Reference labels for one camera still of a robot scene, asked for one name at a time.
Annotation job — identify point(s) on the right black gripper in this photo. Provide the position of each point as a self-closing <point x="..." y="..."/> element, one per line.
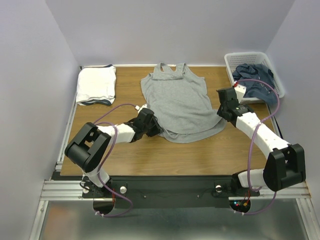
<point x="223" y="110"/>

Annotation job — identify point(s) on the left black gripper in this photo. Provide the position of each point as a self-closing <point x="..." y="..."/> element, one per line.
<point x="157" y="129"/>

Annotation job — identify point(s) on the grey tank top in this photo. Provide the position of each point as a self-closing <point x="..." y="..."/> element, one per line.
<point x="180" y="102"/>

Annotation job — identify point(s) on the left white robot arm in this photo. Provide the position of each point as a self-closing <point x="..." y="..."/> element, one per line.
<point x="88" y="147"/>

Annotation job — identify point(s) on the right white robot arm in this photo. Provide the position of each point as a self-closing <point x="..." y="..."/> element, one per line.
<point x="285" y="162"/>

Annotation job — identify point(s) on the blue tank top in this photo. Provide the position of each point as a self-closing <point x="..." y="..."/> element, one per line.
<point x="257" y="78"/>

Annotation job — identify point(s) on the folded white tank top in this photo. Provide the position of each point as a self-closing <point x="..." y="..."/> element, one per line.
<point x="96" y="85"/>

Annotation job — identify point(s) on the white plastic basket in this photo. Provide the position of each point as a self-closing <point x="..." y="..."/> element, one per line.
<point x="232" y="60"/>

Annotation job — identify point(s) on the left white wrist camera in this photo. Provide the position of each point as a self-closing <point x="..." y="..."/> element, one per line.
<point x="139" y="108"/>

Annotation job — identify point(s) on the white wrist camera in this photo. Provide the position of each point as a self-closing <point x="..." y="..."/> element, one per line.
<point x="139" y="108"/>
<point x="240" y="91"/>

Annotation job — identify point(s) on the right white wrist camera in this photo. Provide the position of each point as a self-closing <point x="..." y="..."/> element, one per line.
<point x="240" y="91"/>

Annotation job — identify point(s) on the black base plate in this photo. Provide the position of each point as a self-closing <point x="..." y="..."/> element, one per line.
<point x="150" y="192"/>

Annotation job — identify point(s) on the aluminium frame rail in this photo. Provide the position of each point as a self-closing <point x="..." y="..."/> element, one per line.
<point x="63" y="214"/>

